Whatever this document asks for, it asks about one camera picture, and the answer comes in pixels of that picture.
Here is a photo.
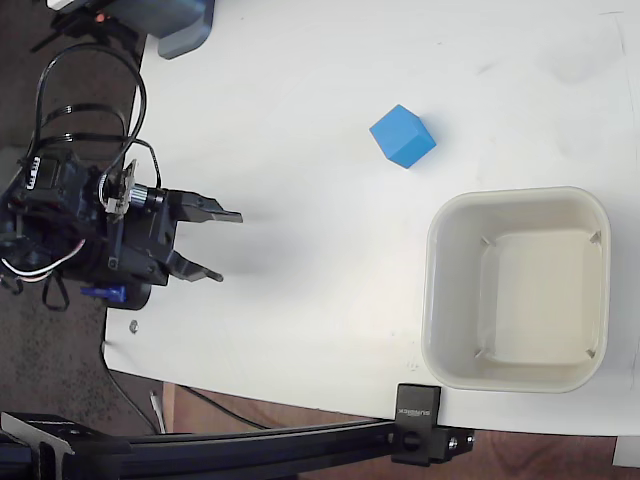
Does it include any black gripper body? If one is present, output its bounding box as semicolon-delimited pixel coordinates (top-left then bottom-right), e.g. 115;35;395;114
106;187;182;289

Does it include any blue cube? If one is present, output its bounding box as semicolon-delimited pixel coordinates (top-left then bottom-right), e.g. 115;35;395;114
368;103;438;170

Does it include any black six-joint robot arm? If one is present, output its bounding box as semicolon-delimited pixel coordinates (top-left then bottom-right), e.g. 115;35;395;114
0;144;154;310

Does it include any white square plastic bin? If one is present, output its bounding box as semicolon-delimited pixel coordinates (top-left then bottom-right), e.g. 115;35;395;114
420;185;613;394

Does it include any gray device base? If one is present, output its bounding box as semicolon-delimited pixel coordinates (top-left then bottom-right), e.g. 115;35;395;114
107;0;217;61

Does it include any black stand with orange button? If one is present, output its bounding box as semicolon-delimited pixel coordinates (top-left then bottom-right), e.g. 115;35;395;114
29;0;147;67

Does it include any black table clamp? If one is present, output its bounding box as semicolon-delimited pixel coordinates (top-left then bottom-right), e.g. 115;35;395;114
390;383;475;467

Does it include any white paper sheet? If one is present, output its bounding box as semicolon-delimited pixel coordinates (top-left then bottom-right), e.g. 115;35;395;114
611;435;640;469

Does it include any gripper-mounted camera circuit board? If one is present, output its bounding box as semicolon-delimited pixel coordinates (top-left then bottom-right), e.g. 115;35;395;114
101;159;169;221

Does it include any blue clamp handle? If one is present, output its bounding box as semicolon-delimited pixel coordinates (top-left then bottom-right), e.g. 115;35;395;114
79;285;127;304

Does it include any black strap loop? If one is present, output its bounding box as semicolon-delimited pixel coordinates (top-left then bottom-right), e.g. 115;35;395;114
41;277;70;312

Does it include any white arm wire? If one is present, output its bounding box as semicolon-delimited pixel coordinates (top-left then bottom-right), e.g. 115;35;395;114
0;242;90;282

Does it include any black floor cable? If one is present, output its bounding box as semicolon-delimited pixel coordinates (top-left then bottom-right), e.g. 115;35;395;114
183;385;272;431
101;342;157;435

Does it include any black aluminium rail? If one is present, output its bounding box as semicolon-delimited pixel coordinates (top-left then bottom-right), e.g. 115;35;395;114
0;410;401;480

